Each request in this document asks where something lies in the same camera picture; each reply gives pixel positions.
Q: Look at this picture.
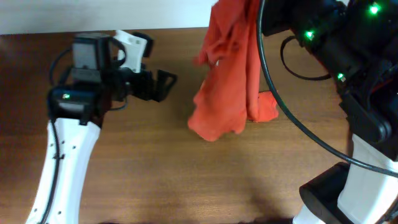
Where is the orange red t-shirt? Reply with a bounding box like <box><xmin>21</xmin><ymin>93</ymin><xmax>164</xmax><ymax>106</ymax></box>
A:
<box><xmin>188</xmin><ymin>0</ymin><xmax>279</xmax><ymax>142</ymax></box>

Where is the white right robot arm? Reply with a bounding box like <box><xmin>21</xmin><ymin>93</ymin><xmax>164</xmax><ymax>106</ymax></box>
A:
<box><xmin>257</xmin><ymin>0</ymin><xmax>397</xmax><ymax>223</ymax></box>

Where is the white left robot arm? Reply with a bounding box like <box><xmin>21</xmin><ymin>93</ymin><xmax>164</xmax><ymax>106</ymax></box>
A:
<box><xmin>27</xmin><ymin>30</ymin><xmax>177</xmax><ymax>224</ymax></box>

